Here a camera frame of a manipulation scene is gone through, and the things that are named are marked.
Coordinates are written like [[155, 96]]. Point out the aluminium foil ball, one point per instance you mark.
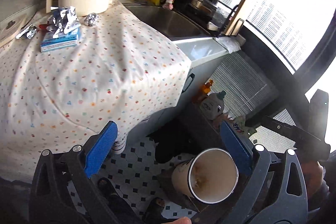
[[91, 19]]

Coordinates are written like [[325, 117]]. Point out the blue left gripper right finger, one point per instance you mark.
[[241, 155]]

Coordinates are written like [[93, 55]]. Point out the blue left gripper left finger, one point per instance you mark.
[[97, 153]]

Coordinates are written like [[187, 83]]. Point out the stainless steel sink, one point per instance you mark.
[[168, 22]]

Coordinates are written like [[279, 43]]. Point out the white paper cup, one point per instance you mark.
[[210, 177]]

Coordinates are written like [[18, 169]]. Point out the small silver foil wrapper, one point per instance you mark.
[[29, 32]]

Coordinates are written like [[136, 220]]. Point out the floral white tablecloth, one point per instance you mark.
[[122, 70]]

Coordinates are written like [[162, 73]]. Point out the person right hand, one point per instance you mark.
[[313, 174]]

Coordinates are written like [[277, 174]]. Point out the white spray bottle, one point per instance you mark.
[[213, 105]]

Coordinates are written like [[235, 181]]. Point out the blue white medicine box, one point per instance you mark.
[[63, 41]]

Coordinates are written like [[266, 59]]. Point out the red torn wrapper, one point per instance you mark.
[[44, 27]]

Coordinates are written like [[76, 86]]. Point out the silver foil snack bag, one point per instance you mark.
[[63, 21]]

